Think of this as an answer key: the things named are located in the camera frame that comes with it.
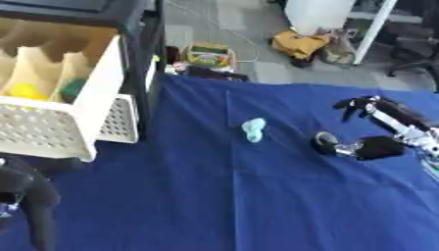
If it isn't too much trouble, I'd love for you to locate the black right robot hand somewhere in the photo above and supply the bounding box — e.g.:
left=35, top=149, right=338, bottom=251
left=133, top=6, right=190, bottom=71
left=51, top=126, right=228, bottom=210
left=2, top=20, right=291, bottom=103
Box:
left=310, top=95, right=436, bottom=162

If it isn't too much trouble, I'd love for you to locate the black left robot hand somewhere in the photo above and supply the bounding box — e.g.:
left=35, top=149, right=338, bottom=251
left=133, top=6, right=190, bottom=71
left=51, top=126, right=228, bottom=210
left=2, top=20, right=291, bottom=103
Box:
left=0, top=156, right=64, bottom=251

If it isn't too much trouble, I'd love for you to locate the white pierced drawer front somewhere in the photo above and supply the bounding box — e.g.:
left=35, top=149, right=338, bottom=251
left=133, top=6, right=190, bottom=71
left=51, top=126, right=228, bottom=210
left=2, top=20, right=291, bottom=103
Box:
left=94, top=93, right=141, bottom=144

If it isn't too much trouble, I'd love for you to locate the pale drawer with compartments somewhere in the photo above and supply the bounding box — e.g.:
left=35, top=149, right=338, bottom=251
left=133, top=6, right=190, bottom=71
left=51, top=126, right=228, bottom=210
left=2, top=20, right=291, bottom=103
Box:
left=0, top=17, right=125, bottom=163

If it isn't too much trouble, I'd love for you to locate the yellow toy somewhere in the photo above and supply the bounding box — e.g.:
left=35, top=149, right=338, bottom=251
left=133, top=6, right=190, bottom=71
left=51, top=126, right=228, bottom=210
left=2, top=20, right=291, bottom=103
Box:
left=5, top=81, right=52, bottom=102

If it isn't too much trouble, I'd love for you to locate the black office chair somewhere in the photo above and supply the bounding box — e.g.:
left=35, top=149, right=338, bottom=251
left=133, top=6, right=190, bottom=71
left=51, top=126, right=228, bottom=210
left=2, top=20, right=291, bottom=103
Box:
left=385, top=0, right=439, bottom=93

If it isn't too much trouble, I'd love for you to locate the white table leg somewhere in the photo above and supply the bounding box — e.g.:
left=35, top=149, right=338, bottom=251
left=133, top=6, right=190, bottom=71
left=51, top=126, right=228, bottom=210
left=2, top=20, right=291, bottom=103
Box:
left=351, top=0, right=400, bottom=66

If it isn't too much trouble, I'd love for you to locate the mint green soft toy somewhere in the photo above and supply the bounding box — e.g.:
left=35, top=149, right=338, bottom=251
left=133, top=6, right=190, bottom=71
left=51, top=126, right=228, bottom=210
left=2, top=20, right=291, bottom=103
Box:
left=240, top=117, right=269, bottom=144

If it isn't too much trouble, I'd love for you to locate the yellow bag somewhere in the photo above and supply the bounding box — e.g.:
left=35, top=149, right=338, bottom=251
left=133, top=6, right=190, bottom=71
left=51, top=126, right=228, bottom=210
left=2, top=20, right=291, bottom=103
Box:
left=268, top=29, right=333, bottom=61

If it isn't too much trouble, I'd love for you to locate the white board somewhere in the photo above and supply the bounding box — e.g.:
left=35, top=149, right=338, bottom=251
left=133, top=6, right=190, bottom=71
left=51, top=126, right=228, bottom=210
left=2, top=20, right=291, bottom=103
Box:
left=282, top=0, right=357, bottom=36

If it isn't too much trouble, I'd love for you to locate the black cabinet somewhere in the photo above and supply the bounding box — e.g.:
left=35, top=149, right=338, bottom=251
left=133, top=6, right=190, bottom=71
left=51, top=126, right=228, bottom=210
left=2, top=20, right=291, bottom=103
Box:
left=0, top=0, right=169, bottom=142

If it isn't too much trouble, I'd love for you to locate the colourful printed box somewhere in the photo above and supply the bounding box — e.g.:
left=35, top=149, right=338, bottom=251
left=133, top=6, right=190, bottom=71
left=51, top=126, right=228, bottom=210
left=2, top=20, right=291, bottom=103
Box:
left=183, top=43, right=239, bottom=72

